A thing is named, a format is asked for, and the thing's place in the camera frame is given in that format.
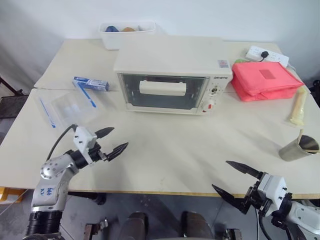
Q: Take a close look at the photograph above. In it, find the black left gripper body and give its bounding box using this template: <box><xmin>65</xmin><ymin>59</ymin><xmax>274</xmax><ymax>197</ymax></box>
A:
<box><xmin>87</xmin><ymin>142</ymin><xmax>108</xmax><ymax>165</ymax></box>

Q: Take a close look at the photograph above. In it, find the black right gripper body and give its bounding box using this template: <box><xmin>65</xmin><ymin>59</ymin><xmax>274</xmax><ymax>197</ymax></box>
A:
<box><xmin>243</xmin><ymin>178</ymin><xmax>270</xmax><ymax>217</ymax></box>

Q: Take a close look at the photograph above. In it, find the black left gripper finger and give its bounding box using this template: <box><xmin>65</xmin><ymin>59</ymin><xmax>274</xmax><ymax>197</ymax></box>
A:
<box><xmin>96</xmin><ymin>126</ymin><xmax>116</xmax><ymax>140</ymax></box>
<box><xmin>105</xmin><ymin>142</ymin><xmax>129</xmax><ymax>163</ymax></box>

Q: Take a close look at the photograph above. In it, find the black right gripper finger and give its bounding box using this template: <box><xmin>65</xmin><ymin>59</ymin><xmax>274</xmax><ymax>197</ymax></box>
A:
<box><xmin>211</xmin><ymin>183</ymin><xmax>247</xmax><ymax>215</ymax></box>
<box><xmin>225</xmin><ymin>160</ymin><xmax>264</xmax><ymax>180</ymax></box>

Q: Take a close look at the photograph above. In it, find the cream countertop oven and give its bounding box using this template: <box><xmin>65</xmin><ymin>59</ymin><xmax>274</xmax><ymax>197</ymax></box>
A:
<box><xmin>113</xmin><ymin>34</ymin><xmax>230</xmax><ymax>116</ymax></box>

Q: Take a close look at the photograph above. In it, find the clear plastic container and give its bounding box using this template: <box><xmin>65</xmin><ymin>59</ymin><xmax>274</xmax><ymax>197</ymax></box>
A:
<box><xmin>49</xmin><ymin>91</ymin><xmax>101</xmax><ymax>129</ymax></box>

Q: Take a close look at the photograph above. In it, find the dark rounded shape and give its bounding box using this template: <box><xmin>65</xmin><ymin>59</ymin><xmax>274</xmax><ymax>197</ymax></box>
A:
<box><xmin>124</xmin><ymin>211</ymin><xmax>150</xmax><ymax>240</ymax></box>
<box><xmin>180</xmin><ymin>210</ymin><xmax>215</xmax><ymax>240</ymax></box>

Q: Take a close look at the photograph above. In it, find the blue toothpaste box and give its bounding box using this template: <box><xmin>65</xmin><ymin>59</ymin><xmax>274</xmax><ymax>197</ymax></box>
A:
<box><xmin>72</xmin><ymin>75</ymin><xmax>111</xmax><ymax>92</ymax></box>

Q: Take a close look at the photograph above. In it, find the metal cup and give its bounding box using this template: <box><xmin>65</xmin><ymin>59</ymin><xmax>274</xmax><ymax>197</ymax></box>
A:
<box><xmin>278</xmin><ymin>134</ymin><xmax>320</xmax><ymax>163</ymax></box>

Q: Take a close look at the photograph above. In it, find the blue white packaged toothbrush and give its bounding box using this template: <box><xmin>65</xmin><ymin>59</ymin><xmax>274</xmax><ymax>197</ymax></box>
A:
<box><xmin>38</xmin><ymin>96</ymin><xmax>60</xmax><ymax>130</ymax></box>

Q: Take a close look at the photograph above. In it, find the cream plastic pouch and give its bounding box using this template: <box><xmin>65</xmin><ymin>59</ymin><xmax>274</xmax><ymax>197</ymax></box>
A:
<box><xmin>284</xmin><ymin>87</ymin><xmax>307</xmax><ymax>126</ymax></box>

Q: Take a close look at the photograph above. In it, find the pink fabric bag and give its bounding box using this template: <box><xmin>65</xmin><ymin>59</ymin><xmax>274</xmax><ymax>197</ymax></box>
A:
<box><xmin>229</xmin><ymin>61</ymin><xmax>305</xmax><ymax>102</ymax></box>

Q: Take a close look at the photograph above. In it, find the white plastic bin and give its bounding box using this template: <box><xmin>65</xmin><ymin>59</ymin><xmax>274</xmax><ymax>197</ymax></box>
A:
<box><xmin>98</xmin><ymin>21</ymin><xmax>157</xmax><ymax>51</ymax></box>

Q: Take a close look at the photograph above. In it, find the dark metal stand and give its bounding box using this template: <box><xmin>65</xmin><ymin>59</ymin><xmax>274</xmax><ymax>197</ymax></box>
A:
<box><xmin>0</xmin><ymin>74</ymin><xmax>29</xmax><ymax>121</ymax></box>

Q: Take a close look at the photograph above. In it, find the white power strip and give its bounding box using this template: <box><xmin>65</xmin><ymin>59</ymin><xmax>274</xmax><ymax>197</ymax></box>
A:
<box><xmin>244</xmin><ymin>45</ymin><xmax>290</xmax><ymax>67</ymax></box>

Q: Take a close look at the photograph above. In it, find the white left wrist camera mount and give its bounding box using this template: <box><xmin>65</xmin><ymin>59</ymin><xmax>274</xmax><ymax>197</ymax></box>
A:
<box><xmin>72</xmin><ymin>126</ymin><xmax>98</xmax><ymax>164</ymax></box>

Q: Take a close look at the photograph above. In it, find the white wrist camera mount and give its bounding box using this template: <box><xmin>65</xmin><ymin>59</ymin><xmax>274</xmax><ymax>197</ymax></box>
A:
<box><xmin>72</xmin><ymin>126</ymin><xmax>98</xmax><ymax>164</ymax></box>
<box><xmin>256</xmin><ymin>172</ymin><xmax>287</xmax><ymax>217</ymax></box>

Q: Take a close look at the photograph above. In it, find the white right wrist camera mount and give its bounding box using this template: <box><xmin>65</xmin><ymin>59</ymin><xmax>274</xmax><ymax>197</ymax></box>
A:
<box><xmin>256</xmin><ymin>172</ymin><xmax>287</xmax><ymax>217</ymax></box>

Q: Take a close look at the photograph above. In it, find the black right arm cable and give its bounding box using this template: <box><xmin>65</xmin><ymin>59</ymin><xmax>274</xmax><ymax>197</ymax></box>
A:
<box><xmin>254</xmin><ymin>209</ymin><xmax>272</xmax><ymax>240</ymax></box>

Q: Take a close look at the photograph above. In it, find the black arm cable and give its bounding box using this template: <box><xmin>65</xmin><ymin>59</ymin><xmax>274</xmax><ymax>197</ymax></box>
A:
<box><xmin>45</xmin><ymin>123</ymin><xmax>77</xmax><ymax>161</ymax></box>
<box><xmin>254</xmin><ymin>209</ymin><xmax>272</xmax><ymax>240</ymax></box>

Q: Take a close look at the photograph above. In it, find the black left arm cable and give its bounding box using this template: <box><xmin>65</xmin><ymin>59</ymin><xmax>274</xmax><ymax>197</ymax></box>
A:
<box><xmin>45</xmin><ymin>123</ymin><xmax>77</xmax><ymax>161</ymax></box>

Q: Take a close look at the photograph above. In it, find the glass oven door with handle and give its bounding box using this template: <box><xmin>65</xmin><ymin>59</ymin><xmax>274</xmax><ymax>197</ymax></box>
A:
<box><xmin>116</xmin><ymin>72</ymin><xmax>210</xmax><ymax>111</ymax></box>

